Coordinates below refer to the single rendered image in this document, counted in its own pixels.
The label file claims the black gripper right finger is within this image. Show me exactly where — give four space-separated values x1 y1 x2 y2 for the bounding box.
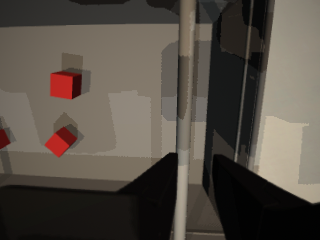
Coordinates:
212 154 320 240

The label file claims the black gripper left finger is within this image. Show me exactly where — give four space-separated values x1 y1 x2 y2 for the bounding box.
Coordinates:
0 152 178 240

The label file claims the small red block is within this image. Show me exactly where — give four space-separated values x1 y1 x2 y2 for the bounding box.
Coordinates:
0 129 10 149
50 71 82 99
44 127 77 157

